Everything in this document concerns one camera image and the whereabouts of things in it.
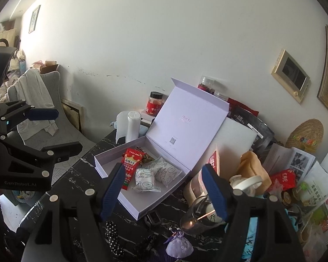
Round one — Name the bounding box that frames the lavender gift box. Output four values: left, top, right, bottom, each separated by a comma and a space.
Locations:
94, 77, 230, 221

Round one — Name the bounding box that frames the gold spoon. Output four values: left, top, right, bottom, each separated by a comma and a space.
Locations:
190, 209, 218, 224

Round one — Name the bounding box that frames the woven straw fan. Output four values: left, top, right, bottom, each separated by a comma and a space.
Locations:
286, 119, 324, 153

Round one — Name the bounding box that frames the white tissue roll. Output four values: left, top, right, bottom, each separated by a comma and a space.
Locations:
111, 110, 141, 144

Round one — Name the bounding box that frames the white and green pouch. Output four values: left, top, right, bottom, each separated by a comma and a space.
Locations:
292, 161, 328, 208

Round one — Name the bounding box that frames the red and black snack bag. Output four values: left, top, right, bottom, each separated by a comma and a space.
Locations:
227, 98, 260, 118

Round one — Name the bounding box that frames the red snack packet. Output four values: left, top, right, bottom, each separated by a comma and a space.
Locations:
122, 149, 141, 191

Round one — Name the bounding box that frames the clear jar with red contents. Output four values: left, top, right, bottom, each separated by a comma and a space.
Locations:
198, 75, 216, 93

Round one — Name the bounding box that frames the clear glass cup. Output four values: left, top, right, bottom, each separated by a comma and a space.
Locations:
180, 195, 229, 235

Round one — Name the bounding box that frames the clear plastic bag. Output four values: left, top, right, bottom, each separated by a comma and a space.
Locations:
301, 224, 328, 262

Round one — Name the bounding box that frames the black plastic bag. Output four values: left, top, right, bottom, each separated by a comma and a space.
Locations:
230, 105, 274, 153

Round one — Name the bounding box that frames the small black square holder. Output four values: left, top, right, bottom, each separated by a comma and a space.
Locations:
144, 211, 162, 226

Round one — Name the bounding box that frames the blue plastic bag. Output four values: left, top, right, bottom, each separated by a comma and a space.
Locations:
227, 210, 301, 262

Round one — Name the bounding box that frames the white foam board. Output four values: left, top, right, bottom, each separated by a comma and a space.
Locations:
217, 117, 256, 164

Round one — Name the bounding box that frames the cardboard box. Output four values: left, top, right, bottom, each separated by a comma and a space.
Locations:
40, 60, 59, 75

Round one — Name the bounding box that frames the plain kraft pouch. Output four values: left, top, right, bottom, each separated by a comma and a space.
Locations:
239, 151, 272, 194

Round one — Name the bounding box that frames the red foil packet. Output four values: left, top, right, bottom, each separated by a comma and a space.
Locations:
269, 168, 297, 194

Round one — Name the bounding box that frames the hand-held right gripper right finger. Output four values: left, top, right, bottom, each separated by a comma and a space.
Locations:
202, 164, 304, 262

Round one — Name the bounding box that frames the grey cloth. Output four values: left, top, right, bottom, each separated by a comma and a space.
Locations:
16, 68, 59, 142

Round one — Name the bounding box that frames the red-label jar black lid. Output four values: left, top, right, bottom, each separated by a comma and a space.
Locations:
146, 91, 164, 116

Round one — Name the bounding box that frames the wall intercom panel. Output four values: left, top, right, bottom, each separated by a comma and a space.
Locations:
271, 49, 311, 104

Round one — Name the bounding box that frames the gold picture frame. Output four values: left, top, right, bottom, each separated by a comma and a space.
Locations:
61, 99, 85, 133

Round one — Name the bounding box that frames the kraft pouch with red label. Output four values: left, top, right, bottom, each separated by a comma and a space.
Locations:
184, 151, 222, 208

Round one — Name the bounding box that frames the brown cereal snack packet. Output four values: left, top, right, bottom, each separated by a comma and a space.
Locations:
137, 146, 156, 164

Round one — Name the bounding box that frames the black and white booklet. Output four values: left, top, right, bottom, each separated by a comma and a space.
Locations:
262, 143, 316, 181

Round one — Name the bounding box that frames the white printed snack packet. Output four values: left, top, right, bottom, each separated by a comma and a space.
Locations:
149, 157, 182, 187
134, 168, 162, 193

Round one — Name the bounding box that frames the clear plastic jar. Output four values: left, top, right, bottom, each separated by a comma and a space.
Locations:
214, 91, 230, 102

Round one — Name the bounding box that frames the lavender sachet with tassel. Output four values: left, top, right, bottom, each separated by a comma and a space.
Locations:
165, 231, 194, 262

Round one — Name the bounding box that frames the grey leaf-pattern chair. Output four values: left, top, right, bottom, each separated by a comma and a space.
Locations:
5, 71, 97, 153

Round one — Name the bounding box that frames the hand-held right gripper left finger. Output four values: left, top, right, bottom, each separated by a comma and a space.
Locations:
20, 162, 126, 262

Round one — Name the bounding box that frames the black polka dot hair tie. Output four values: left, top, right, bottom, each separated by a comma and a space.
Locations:
104, 221, 121, 254

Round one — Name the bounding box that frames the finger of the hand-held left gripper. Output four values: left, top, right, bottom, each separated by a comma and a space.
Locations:
0, 100, 59, 135
0, 141, 84, 178

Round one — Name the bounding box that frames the small framed wall picture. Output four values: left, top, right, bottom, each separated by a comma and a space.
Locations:
29, 5, 41, 34

